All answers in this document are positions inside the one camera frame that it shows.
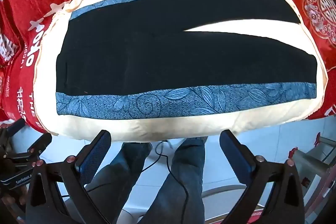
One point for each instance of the cream cushion cover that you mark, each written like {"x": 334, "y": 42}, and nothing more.
{"x": 151, "y": 129}

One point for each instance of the black pants blue floral trim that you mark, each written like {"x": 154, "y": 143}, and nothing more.
{"x": 138, "y": 59}

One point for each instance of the person's legs in jeans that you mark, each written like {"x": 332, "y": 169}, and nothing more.
{"x": 168, "y": 190}

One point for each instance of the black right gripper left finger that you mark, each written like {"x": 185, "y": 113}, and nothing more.
{"x": 44, "y": 201}

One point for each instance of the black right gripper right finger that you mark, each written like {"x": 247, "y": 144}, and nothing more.
{"x": 285, "y": 201}

